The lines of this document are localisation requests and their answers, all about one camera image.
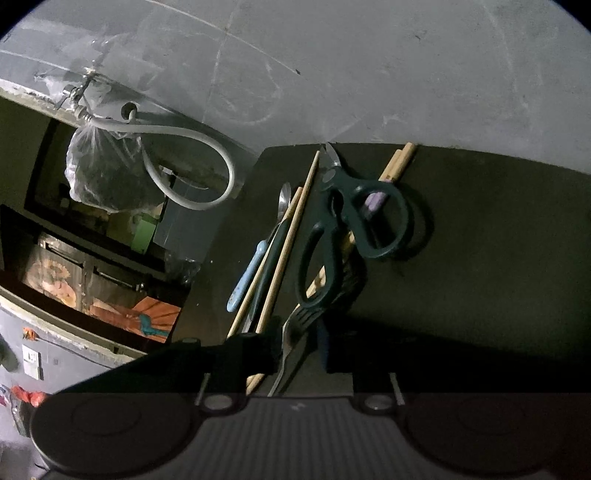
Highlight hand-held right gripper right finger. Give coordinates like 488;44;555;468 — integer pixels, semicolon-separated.
318;323;404;411

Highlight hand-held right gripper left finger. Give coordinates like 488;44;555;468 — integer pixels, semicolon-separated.
51;330;283;413

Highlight metal fork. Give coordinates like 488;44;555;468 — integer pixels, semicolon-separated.
268;265;368;398

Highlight blue-handled spoon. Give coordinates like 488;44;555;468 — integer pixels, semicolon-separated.
226;182;293;311

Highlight dark green scissors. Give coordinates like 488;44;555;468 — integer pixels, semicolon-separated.
297;142;411;308

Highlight dark plastic bag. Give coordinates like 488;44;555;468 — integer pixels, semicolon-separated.
164;258;199;287

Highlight orange printed poster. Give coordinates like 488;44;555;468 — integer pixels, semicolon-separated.
88;295;183;343

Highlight grey cabinet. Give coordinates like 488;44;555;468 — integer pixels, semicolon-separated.
154;171;241;259

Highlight green box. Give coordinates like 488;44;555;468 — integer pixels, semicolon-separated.
132;217;158;254

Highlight dark wooden door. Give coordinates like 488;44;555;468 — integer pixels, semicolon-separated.
0;205;190;352

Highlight sunflower picture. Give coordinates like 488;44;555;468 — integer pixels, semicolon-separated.
23;251;86;305

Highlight red plastic bag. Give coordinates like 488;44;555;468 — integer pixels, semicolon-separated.
11;385;49;407

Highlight clear bag dark contents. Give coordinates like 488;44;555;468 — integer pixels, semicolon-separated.
65;124;169;213

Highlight hanging dark bag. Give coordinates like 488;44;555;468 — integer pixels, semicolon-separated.
0;337;19;372

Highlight metal faucet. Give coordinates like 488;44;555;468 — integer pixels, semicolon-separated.
58;76;100;125

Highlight white hose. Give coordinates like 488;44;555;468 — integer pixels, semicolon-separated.
83;104;236;210

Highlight white wall switch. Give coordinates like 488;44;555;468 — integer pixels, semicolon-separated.
22;348;43;379

